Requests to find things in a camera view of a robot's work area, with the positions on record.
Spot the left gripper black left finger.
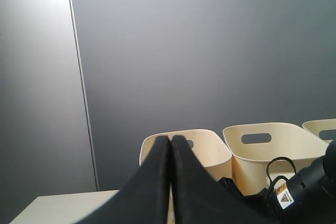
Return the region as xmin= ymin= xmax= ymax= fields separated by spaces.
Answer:
xmin=10 ymin=136 xmax=172 ymax=224

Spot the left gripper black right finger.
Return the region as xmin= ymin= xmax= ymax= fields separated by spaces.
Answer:
xmin=171 ymin=135 xmax=273 ymax=224

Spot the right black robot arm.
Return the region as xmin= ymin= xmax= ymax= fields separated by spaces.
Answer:
xmin=218 ymin=141 xmax=335 ymax=223

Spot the left cream plastic bin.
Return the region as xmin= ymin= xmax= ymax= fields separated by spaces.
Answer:
xmin=139 ymin=129 xmax=233 ymax=181

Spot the cream plastic bin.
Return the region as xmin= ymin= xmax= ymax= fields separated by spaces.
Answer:
xmin=139 ymin=129 xmax=233 ymax=181
xmin=302 ymin=119 xmax=336 ymax=143
xmin=223 ymin=122 xmax=328 ymax=196

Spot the middle cream plastic bin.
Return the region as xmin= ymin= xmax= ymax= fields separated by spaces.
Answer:
xmin=223 ymin=122 xmax=328 ymax=196

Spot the right cream plastic bin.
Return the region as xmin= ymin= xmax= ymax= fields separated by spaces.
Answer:
xmin=302 ymin=119 xmax=336 ymax=143

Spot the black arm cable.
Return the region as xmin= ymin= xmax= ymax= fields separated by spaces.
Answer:
xmin=265 ymin=156 xmax=299 ymax=206

